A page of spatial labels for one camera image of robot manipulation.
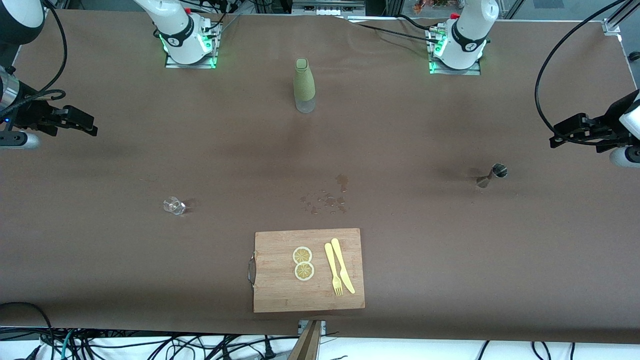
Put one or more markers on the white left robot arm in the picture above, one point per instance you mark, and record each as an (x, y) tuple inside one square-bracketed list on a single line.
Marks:
[(470, 30)]

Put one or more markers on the wooden post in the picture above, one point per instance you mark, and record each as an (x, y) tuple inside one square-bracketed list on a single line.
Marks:
[(307, 347)]

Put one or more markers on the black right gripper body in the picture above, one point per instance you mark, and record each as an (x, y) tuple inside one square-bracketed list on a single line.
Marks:
[(31, 113)]

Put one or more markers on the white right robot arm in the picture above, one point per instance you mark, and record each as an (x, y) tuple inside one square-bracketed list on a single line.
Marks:
[(182, 30)]

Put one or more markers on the wooden cutting board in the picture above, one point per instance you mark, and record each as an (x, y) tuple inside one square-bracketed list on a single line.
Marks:
[(280, 290)]

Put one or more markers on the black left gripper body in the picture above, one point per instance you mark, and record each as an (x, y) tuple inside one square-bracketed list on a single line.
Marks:
[(609, 125)]

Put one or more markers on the grey power strip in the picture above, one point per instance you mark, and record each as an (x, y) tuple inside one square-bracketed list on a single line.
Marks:
[(327, 7)]

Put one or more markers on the yellow plastic fork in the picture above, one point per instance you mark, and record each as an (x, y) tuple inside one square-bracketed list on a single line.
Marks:
[(331, 262)]

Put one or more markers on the steel jigger measuring cup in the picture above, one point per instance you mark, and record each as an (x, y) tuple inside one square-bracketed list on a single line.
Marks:
[(498, 171)]

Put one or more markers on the lemon slice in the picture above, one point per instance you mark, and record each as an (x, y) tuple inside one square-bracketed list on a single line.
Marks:
[(304, 271), (302, 255)]

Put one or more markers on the small clear glass cup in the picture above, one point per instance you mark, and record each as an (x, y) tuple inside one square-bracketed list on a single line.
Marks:
[(174, 205)]

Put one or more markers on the aluminium corner bracket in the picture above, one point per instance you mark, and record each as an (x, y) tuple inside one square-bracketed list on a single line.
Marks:
[(612, 26)]

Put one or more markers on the spilled liquid drops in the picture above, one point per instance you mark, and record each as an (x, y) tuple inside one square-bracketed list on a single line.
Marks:
[(342, 181)]

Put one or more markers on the brown table mat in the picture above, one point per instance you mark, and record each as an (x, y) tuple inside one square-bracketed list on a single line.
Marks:
[(450, 260)]

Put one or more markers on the small metal bracket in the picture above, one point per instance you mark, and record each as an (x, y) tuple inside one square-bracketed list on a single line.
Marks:
[(322, 327)]

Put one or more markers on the yellow plastic knife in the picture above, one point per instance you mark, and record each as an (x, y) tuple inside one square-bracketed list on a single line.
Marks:
[(342, 265)]

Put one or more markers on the green sleeved glass bottle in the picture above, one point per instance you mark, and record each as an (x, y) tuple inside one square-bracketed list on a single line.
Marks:
[(304, 82)]

